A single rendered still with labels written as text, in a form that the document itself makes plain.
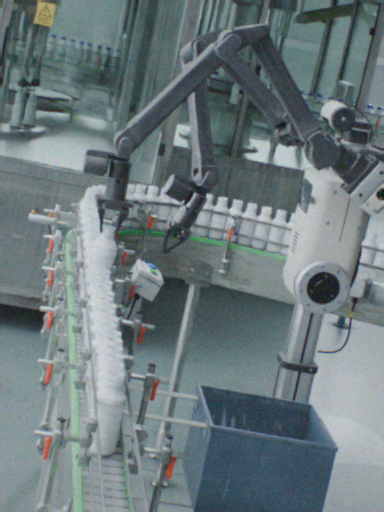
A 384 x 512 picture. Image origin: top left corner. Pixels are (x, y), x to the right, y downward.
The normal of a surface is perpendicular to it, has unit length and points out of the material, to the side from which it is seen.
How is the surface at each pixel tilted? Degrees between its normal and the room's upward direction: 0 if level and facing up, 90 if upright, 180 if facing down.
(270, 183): 90
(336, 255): 101
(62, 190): 91
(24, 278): 90
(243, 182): 90
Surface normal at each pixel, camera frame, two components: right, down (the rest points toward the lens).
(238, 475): 0.10, 0.22
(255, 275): -0.20, 0.15
